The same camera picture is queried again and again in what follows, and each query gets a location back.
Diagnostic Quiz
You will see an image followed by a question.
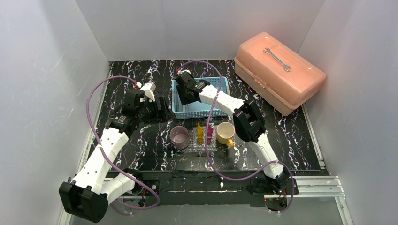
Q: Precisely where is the blue plastic basket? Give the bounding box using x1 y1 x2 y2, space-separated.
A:
170 76 233 120

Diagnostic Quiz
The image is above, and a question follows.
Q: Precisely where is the purple mug black rim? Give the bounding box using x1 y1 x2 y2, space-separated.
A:
170 126 190 150

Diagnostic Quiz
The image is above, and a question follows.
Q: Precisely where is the yellow toothpaste tube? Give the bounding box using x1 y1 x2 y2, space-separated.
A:
197 123 204 143

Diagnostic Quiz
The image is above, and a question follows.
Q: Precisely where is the clear glass tray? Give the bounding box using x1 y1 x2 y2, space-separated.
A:
182 126 228 153

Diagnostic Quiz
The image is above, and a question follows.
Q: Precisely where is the pink toothpaste tube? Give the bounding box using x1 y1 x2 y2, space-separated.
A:
206 124 214 144

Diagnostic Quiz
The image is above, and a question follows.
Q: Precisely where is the yellow mug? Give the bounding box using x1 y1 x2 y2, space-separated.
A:
216 122 235 148

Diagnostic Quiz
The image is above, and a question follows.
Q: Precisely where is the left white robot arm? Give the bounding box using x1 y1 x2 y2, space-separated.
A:
59 89 172 223

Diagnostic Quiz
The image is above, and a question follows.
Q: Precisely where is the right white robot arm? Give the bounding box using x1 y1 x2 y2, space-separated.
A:
175 70 292 192

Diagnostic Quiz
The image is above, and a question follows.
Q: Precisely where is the pink plastic toolbox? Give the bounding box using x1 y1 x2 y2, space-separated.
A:
234 32 326 116

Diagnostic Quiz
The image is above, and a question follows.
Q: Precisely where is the silver wrench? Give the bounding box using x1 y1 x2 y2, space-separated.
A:
263 47 291 72

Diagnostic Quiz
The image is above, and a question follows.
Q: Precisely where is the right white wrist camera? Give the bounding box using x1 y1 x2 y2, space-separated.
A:
176 69 191 75

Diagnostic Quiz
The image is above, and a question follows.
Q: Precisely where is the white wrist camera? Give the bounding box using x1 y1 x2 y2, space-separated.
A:
176 69 191 75
140 82 156 102

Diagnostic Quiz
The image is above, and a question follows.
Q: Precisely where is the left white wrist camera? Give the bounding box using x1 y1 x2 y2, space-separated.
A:
140 82 156 102

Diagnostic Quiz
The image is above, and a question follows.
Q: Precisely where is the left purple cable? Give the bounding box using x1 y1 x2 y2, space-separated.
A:
85 76 161 217

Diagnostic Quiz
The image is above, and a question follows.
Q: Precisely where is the purple cable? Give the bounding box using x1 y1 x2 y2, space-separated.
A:
176 60 295 214
85 76 161 217

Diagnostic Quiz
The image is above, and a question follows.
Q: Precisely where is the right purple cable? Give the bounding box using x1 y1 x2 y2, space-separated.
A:
176 60 295 214

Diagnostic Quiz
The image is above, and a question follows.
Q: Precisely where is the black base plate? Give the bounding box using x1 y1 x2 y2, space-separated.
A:
136 170 299 210

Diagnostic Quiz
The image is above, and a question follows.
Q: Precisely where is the aluminium rail frame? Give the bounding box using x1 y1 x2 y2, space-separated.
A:
57 175 355 225

